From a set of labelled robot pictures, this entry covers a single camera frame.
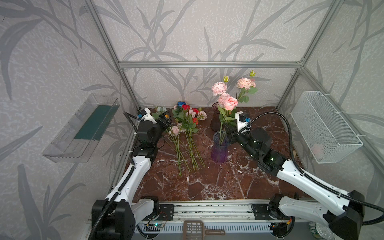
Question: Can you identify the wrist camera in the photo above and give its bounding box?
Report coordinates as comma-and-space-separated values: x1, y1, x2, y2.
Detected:
138, 108, 157, 124
235, 111, 252, 136

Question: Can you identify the purple glass vase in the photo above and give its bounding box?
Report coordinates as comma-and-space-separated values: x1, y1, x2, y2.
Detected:
211, 131, 230, 164

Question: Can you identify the clear plastic tray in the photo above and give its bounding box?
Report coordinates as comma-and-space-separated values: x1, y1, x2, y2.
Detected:
42, 94, 120, 163

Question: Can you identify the flower bunch on table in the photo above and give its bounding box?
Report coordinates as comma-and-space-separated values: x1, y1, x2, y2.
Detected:
168, 102, 207, 177

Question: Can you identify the white wire basket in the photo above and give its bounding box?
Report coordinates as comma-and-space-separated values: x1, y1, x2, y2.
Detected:
291, 91, 363, 164

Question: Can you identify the pale pink peony stem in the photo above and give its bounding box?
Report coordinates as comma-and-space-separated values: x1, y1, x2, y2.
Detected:
211, 75, 235, 127

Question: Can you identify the dark red glass vase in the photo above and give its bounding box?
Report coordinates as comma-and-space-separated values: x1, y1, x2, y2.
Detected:
210, 102, 221, 132

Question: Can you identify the white pink-edged rose stem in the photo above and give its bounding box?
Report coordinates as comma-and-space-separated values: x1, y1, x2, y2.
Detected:
237, 70, 258, 103

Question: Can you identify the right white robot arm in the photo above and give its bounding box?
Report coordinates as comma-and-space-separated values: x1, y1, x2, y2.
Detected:
221, 112, 384, 240

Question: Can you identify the pink rose bud stem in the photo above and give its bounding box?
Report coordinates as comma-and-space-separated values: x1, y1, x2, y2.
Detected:
218, 93, 239, 145

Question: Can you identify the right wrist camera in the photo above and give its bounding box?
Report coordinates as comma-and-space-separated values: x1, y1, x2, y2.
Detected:
235, 111, 252, 136

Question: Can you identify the metal tin can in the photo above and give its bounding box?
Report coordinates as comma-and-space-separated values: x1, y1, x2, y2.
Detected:
309, 223, 333, 240

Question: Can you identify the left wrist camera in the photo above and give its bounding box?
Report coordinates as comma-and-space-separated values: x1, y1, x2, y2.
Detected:
138, 108, 157, 124

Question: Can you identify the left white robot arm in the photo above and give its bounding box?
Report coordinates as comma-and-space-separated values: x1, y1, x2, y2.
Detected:
89, 109, 172, 240

